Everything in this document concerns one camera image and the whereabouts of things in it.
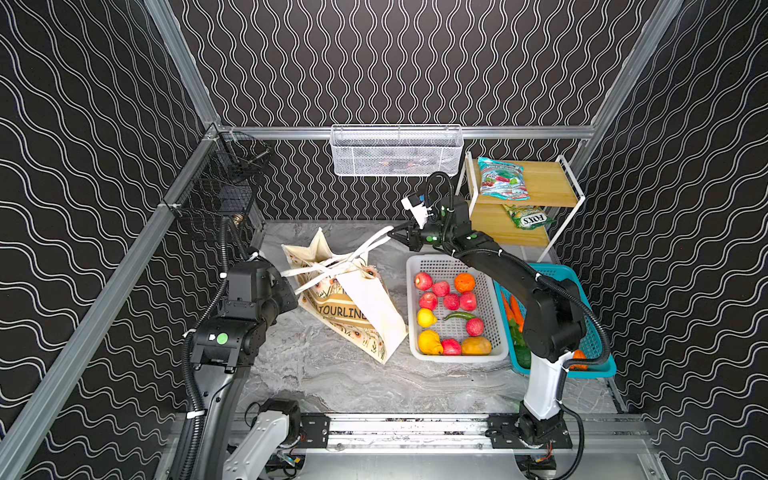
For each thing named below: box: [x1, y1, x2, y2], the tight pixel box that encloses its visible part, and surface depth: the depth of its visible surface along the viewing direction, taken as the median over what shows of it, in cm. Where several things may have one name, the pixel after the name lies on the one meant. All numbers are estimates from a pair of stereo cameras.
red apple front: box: [441, 338, 462, 356], surface depth 84 cm
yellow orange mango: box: [461, 336, 493, 356], surface depth 85 cm
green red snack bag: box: [477, 157, 530, 201], surface depth 83 cm
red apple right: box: [459, 291, 477, 312], surface depth 94 cm
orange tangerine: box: [453, 272, 476, 293], surface depth 99 cm
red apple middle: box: [432, 281, 451, 297], surface depth 98 cm
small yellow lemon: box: [417, 308, 438, 328], surface depth 92 cm
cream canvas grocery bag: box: [281, 226, 409, 365], surface depth 79 cm
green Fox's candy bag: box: [501, 204, 554, 230], surface depth 99 cm
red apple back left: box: [414, 272, 433, 291], surface depth 100 cm
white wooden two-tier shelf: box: [455, 151, 586, 263], surface depth 86 cm
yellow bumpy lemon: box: [418, 329, 444, 355], surface depth 85 cm
